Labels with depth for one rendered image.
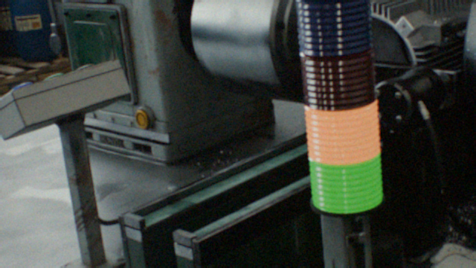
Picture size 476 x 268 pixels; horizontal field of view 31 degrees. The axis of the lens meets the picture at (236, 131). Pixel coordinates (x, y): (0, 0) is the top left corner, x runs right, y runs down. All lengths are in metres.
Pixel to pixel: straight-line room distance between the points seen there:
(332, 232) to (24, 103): 0.49
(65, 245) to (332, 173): 0.69
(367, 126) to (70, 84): 0.53
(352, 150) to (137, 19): 0.91
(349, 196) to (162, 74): 0.87
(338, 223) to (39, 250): 0.67
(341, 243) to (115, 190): 0.81
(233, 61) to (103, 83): 0.32
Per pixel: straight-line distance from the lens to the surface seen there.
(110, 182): 1.55
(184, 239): 0.97
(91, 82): 1.16
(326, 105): 0.69
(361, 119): 0.70
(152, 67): 1.56
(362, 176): 0.71
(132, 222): 1.04
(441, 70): 1.17
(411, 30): 1.21
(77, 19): 1.68
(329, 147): 0.71
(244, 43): 1.38
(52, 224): 1.41
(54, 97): 1.12
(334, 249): 0.76
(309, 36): 0.69
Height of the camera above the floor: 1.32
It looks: 17 degrees down
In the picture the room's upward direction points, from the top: 6 degrees counter-clockwise
